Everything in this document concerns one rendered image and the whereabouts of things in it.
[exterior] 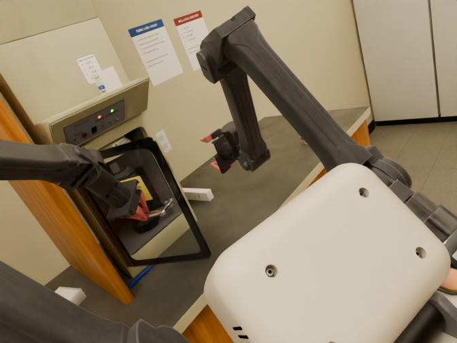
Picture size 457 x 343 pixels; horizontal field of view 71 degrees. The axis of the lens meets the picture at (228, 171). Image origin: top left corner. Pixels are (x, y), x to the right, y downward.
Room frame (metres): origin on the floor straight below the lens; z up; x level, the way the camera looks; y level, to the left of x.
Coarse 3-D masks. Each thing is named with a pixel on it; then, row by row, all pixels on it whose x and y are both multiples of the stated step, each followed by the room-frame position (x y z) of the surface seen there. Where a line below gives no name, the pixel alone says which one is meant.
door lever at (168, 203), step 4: (168, 200) 0.78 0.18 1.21; (168, 204) 0.77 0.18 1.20; (172, 204) 0.78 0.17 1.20; (164, 208) 0.75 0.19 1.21; (168, 208) 0.76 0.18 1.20; (144, 212) 0.77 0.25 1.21; (148, 212) 0.76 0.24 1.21; (152, 212) 0.75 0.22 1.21; (156, 212) 0.75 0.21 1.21; (160, 212) 0.74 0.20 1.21; (164, 212) 0.74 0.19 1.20; (148, 216) 0.76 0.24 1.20; (152, 216) 0.75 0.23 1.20; (156, 216) 0.75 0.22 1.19
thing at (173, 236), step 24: (144, 144) 0.78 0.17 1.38; (120, 168) 0.82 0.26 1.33; (144, 168) 0.79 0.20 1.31; (168, 168) 0.77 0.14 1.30; (168, 192) 0.78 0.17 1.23; (168, 216) 0.79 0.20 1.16; (192, 216) 0.77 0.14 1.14; (120, 240) 0.88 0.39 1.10; (144, 240) 0.84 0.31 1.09; (168, 240) 0.81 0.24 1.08; (192, 240) 0.78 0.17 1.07; (144, 264) 0.87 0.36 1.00
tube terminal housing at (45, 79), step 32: (64, 32) 1.03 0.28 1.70; (96, 32) 1.08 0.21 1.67; (0, 64) 0.91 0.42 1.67; (32, 64) 0.95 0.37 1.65; (64, 64) 1.00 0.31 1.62; (32, 96) 0.92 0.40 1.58; (64, 96) 0.97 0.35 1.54; (96, 96) 1.02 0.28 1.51; (32, 128) 0.92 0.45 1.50; (128, 128) 1.05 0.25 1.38; (96, 224) 0.91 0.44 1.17
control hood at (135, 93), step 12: (132, 84) 0.97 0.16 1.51; (144, 84) 1.01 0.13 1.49; (108, 96) 0.92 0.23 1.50; (120, 96) 0.95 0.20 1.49; (132, 96) 0.99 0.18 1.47; (144, 96) 1.03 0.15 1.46; (72, 108) 0.91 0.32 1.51; (84, 108) 0.87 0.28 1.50; (96, 108) 0.90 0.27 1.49; (132, 108) 1.02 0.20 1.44; (144, 108) 1.07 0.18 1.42; (48, 120) 0.82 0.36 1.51; (60, 120) 0.83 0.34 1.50; (72, 120) 0.86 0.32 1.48; (48, 132) 0.84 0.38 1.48; (60, 132) 0.85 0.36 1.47
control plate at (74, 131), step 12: (108, 108) 0.94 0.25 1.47; (120, 108) 0.98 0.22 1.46; (84, 120) 0.89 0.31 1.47; (96, 120) 0.92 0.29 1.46; (108, 120) 0.96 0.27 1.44; (120, 120) 1.00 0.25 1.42; (72, 132) 0.88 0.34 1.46; (84, 132) 0.91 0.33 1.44; (96, 132) 0.95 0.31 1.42; (72, 144) 0.90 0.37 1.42
